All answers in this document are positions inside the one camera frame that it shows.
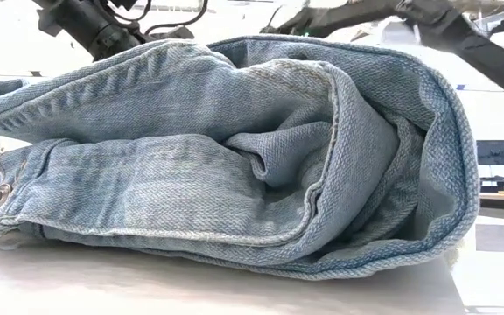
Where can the black computer monitor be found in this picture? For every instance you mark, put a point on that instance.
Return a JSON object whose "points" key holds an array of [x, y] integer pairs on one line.
{"points": [[496, 152]]}

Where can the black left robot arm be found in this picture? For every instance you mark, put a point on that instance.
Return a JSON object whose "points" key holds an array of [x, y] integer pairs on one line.
{"points": [[94, 26]]}

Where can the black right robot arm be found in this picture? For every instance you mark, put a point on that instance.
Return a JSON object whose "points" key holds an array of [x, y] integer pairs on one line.
{"points": [[475, 44]]}

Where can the light blue denim jeans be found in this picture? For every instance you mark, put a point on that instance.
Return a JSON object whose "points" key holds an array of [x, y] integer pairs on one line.
{"points": [[191, 175]]}

